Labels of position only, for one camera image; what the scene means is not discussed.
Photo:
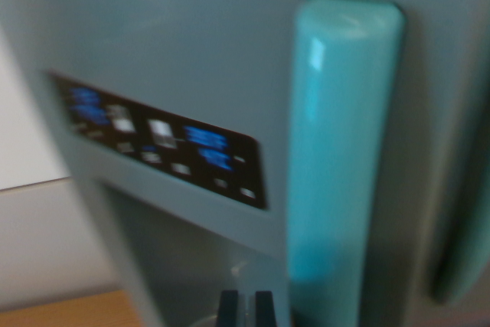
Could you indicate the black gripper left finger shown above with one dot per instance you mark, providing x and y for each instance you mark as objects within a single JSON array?
[{"x": 229, "y": 309}]

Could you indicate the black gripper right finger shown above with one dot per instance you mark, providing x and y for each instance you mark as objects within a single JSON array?
[{"x": 265, "y": 309}]

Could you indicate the grey fridge door with display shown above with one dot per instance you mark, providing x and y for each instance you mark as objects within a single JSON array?
[{"x": 172, "y": 36}]

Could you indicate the plain grey fridge door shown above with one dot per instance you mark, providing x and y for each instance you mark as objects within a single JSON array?
[{"x": 476, "y": 36}]

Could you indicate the black control panel blue digits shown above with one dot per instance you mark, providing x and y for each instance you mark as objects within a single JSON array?
[{"x": 180, "y": 168}]

